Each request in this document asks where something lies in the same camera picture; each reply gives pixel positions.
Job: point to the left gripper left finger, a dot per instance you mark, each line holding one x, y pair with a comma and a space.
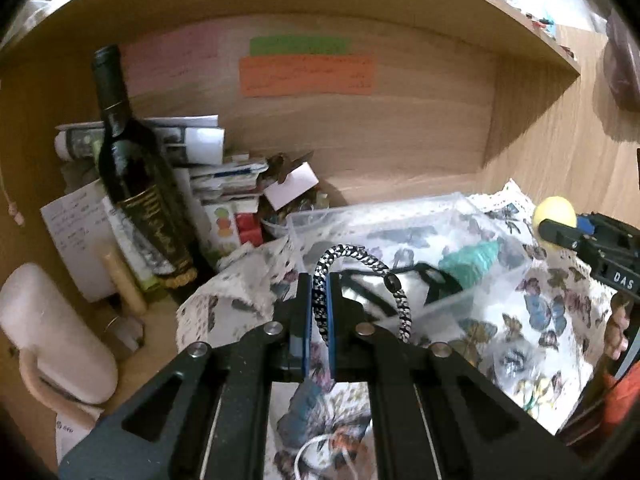
204, 415

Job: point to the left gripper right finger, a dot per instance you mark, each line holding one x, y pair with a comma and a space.
434, 416

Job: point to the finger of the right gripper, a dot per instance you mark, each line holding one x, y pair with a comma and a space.
553, 235

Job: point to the yellow soft ball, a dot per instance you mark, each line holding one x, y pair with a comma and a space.
555, 208

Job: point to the butterfly print lace cloth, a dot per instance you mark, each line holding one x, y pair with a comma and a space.
539, 347

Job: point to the clear plastic storage bin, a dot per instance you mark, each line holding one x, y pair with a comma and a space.
410, 237

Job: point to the cream cylindrical case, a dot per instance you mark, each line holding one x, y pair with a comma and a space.
35, 316

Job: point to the stack of magazines and papers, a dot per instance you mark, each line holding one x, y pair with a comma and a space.
221, 191

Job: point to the white handwritten note paper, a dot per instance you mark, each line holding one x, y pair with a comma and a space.
78, 225

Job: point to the small pink white box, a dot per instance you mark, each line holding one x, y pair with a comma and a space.
298, 182

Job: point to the dark wine bottle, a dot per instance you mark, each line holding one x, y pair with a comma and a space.
141, 185

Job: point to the green sticky note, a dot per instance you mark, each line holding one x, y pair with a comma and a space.
299, 45

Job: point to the orange sticky note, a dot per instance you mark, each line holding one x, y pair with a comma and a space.
291, 75

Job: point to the pink sticky note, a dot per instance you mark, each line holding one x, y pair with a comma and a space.
171, 60

